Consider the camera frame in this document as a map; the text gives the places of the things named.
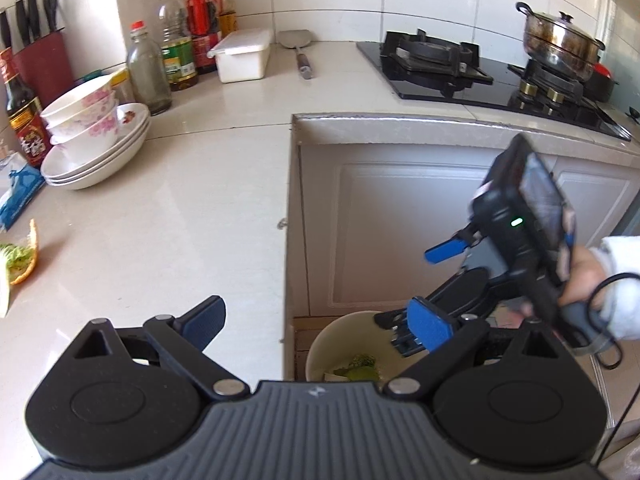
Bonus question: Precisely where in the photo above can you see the pale cabbage leaf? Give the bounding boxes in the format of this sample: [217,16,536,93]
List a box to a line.
[0,242,24,317]

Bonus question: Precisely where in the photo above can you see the small green cap jar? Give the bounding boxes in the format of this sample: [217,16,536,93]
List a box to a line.
[110,67,136,105]

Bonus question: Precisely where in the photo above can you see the green label oil bottle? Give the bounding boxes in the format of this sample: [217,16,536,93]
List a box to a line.
[157,0,200,92]

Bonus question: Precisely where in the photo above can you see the black pot red lid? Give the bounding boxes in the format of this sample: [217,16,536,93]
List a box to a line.
[585,62,621,104]

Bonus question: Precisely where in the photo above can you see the white blue salt bag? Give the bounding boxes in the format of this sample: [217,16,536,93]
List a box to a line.
[0,152,46,231]

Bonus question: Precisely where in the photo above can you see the red capped glass bottle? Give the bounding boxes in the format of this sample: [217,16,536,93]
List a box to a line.
[126,21,174,116]

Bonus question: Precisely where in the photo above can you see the small orange peel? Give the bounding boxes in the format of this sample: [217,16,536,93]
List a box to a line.
[10,219,40,286]

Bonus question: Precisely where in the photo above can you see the person's right forearm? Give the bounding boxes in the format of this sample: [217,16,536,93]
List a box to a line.
[587,234,640,342]

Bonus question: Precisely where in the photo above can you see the person's right hand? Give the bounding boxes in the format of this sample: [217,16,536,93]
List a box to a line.
[557,247,609,307]

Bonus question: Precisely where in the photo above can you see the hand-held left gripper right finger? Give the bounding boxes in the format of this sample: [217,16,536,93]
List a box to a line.
[381,296,567,402]

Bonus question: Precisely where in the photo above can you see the metal spatula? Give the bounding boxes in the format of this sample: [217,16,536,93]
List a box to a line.
[277,29,315,80]

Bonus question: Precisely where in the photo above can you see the black gas stove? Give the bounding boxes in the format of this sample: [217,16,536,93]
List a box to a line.
[356,30,634,142]

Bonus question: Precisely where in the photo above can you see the white plate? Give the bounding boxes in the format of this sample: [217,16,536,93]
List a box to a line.
[42,102,152,176]
[41,125,152,184]
[44,135,151,191]

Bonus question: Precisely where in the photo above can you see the white plastic box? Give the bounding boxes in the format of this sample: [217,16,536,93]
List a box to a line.
[207,28,275,84]

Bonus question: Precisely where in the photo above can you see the steel pot with lid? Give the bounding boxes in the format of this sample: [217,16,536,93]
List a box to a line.
[516,2,606,84]

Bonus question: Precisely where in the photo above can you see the red knife block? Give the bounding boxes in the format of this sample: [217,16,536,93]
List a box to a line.
[12,30,76,109]

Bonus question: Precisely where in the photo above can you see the cream trash bin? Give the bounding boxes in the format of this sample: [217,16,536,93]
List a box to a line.
[305,310,436,386]

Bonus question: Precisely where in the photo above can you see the dark vinegar bottle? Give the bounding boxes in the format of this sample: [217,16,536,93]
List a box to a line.
[0,47,49,169]

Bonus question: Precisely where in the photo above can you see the black cable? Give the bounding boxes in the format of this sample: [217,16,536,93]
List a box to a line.
[586,272,640,369]

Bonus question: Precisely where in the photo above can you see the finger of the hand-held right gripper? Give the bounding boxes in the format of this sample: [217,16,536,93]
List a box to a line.
[424,222,483,265]
[372,309,426,359]

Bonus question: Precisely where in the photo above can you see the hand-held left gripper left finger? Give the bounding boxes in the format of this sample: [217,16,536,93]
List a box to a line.
[72,295,251,402]

